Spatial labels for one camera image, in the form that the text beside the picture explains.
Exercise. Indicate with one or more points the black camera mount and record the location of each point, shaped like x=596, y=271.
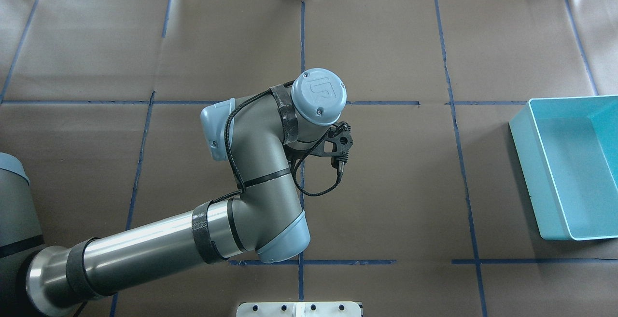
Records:
x=335, y=143

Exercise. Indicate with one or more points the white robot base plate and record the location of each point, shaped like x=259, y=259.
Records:
x=300, y=309

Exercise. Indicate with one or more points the light blue plastic bin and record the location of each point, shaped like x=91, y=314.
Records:
x=568, y=152

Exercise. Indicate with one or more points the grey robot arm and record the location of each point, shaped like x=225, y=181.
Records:
x=264, y=138

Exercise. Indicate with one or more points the brown paper table cover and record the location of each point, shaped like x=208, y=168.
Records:
x=100, y=100

